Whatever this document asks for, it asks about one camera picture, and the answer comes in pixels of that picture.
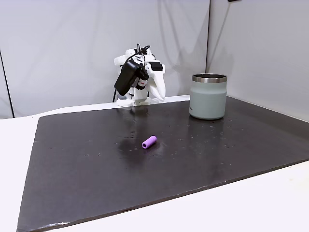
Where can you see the black wall fixture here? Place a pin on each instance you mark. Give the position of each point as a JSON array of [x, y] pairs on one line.
[[234, 0]]

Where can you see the thin black vertical strip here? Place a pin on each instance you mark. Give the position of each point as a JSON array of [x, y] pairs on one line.
[[7, 89]]

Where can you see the grey insulated cup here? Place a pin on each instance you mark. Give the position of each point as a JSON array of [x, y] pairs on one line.
[[208, 101]]

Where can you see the dark table mat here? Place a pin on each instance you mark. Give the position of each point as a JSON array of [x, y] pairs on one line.
[[96, 169]]

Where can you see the black camera box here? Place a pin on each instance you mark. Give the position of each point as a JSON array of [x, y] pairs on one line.
[[126, 77]]

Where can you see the purple pen grip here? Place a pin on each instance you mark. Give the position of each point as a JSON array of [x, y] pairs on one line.
[[149, 142]]

